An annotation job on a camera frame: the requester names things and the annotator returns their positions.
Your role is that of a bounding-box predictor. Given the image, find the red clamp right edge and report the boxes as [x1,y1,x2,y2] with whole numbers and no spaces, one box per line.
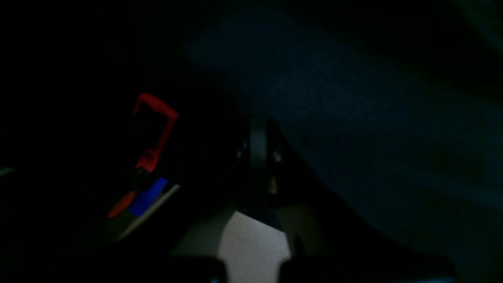
[106,93,178,220]

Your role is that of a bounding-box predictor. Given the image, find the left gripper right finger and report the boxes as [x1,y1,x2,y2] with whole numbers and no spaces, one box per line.
[262,119,456,283]

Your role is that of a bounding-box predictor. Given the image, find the black table cloth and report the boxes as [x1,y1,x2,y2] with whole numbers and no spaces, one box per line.
[1,0,502,283]

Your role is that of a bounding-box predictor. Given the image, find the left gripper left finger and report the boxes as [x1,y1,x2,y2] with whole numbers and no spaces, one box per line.
[169,119,250,257]

